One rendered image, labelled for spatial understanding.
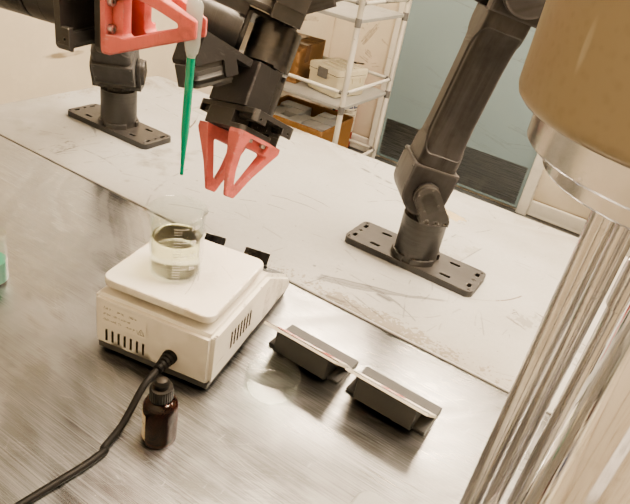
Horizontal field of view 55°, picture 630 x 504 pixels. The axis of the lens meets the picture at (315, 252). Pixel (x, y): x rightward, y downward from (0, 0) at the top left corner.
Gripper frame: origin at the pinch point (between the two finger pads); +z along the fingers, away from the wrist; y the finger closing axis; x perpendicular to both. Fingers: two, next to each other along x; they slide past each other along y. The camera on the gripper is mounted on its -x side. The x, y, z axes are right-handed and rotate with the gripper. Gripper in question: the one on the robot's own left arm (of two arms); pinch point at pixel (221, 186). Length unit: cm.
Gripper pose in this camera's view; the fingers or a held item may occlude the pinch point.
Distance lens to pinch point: 72.5
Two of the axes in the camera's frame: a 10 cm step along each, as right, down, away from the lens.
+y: 7.2, 2.8, -6.4
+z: -3.5, 9.4, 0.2
